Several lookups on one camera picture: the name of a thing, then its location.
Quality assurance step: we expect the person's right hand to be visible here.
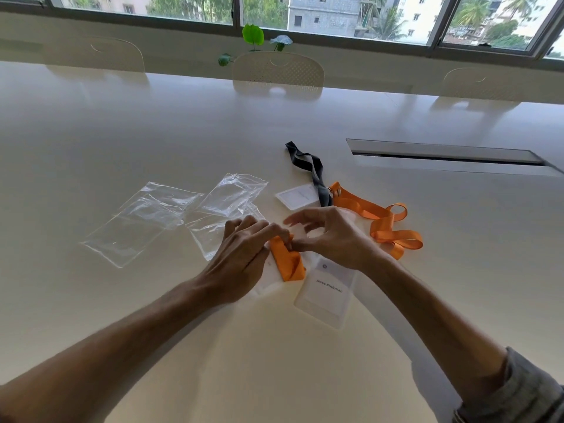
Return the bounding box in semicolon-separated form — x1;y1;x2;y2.
283;206;383;272

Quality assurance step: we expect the grey rolled sleeve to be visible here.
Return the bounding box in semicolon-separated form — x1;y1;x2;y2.
451;346;564;423

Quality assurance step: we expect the white perforated chair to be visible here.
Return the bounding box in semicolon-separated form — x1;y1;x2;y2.
232;51;325;89
440;67;521;103
43;37;146;74

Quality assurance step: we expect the white badge card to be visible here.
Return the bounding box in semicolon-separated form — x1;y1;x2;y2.
275;183;321;211

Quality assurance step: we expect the table cable hatch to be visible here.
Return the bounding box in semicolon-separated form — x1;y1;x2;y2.
345;138;564;178

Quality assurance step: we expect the person's right forearm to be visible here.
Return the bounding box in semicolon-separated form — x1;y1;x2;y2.
359;251;508;403

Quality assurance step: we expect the grey window frame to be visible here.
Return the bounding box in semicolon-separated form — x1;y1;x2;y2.
0;0;564;63

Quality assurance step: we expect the black lanyard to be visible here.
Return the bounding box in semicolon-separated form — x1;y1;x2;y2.
285;141;334;208

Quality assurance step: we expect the green leafy plant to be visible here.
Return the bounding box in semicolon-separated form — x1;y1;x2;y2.
218;23;294;67

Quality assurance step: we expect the person's left forearm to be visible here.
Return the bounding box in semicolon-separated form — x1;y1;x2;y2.
0;279;232;423

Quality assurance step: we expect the orange lanyard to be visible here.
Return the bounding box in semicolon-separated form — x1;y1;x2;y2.
269;234;307;283
329;181;424;261

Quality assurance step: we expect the clear badge holder with card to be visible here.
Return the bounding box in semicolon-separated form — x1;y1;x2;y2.
293;255;357;330

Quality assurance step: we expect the loose orange lanyard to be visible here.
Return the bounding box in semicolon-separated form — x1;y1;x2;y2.
329;181;424;261

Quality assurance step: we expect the person's left hand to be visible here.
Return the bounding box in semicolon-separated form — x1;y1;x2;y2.
194;215;292;305

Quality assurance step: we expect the clear plastic bag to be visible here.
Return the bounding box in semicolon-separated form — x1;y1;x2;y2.
119;181;205;229
80;199;185;269
184;202;268;261
196;172;269;218

